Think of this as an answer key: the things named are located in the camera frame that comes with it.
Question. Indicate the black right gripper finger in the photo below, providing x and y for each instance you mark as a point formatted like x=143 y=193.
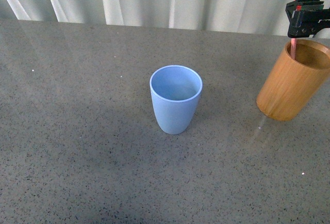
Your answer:
x=306 y=18

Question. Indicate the pink chopstick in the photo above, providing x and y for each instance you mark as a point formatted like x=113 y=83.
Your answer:
x=293 y=48

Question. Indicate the blue plastic cup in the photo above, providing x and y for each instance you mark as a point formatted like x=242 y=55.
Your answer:
x=175 y=92

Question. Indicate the wooden cylindrical chopstick holder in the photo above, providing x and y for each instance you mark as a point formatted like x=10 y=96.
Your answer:
x=292 y=82

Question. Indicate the white pleated curtain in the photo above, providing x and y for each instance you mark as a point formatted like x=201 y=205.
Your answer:
x=239 y=16

